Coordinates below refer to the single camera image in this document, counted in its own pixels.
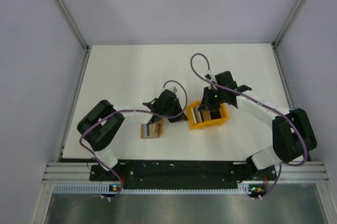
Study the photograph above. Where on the yellow plastic bin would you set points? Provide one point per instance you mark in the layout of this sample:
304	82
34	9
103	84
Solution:
211	123

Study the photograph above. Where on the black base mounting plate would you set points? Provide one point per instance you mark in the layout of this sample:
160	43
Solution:
165	174

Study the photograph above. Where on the aluminium frame post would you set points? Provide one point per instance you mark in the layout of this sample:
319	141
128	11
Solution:
72	24
288	22

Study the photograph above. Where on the left aluminium frame post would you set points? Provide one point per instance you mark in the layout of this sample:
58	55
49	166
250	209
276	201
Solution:
72	24

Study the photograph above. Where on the black card in bin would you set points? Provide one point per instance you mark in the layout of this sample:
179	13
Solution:
215	115

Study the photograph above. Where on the silver VIP card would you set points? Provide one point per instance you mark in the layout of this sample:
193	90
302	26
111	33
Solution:
196	115

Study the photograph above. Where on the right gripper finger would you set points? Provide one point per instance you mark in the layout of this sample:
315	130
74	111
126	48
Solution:
204	105
214	105

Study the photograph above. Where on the white slotted cable duct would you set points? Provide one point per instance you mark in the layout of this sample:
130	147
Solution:
111	189

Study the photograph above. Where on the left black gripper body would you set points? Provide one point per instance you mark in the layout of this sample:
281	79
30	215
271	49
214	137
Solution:
174	110

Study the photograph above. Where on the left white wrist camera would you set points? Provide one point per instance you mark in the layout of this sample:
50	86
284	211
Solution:
173	89

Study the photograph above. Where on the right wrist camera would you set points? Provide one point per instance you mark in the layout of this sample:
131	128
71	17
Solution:
209	76

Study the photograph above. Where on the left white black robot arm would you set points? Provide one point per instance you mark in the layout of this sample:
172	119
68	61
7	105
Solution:
101	124

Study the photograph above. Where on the aluminium front rail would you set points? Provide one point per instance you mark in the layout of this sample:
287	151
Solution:
310	172

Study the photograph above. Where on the gold VIP card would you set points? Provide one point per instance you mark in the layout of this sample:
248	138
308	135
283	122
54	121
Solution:
205	116

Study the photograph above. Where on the orange leather card holder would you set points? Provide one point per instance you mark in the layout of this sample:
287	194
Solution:
160	132

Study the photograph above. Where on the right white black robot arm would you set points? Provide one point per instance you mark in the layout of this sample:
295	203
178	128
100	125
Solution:
292	133

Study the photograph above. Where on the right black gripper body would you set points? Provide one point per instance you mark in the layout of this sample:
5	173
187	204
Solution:
217	95

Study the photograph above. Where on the right aluminium frame post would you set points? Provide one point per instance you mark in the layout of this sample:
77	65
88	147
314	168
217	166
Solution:
288	22

